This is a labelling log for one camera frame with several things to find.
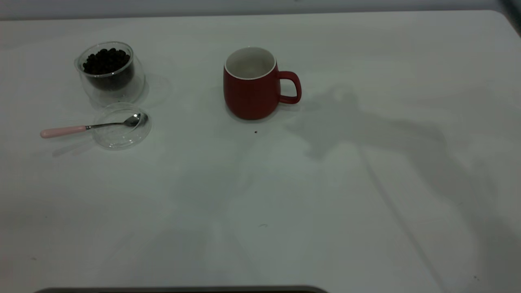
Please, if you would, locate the red ceramic mug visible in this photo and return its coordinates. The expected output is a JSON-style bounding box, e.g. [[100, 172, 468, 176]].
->
[[223, 47, 302, 120]]

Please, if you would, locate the clear glass lid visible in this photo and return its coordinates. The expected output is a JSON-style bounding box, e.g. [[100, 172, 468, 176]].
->
[[93, 103, 152, 150]]

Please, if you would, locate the clear glass jar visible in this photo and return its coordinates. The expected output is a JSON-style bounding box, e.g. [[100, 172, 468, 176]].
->
[[74, 42, 146, 107]]

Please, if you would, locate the pink handled metal spoon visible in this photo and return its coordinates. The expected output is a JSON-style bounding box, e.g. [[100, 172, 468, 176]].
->
[[40, 113, 148, 139]]

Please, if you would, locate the dark coffee beans pile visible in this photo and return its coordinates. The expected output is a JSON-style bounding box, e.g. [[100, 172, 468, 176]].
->
[[83, 48, 135, 91]]

